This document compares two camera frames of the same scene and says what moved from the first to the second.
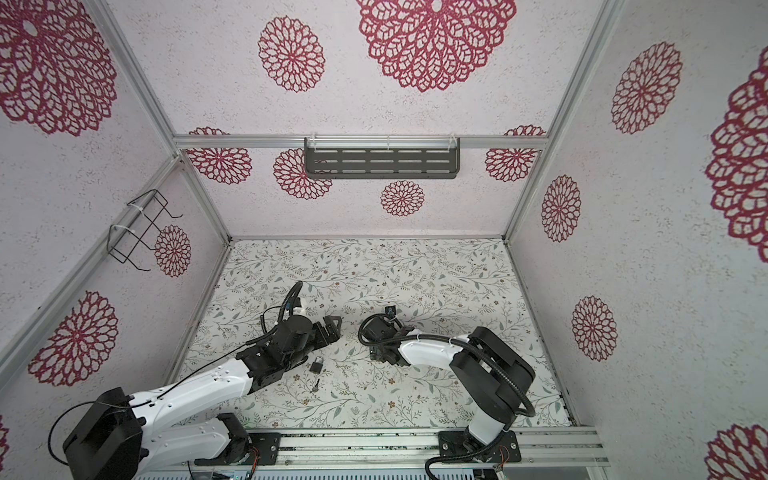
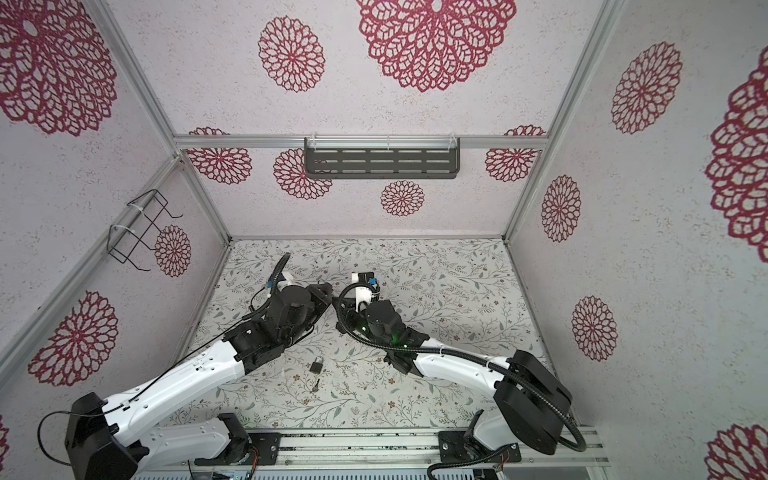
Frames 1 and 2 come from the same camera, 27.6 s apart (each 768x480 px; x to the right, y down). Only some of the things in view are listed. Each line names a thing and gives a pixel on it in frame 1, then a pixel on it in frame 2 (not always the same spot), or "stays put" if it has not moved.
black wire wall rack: (123, 240) stays put
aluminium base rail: (352, 450) stays put
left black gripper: (334, 332) → (322, 301)
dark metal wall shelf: (381, 157) stays put
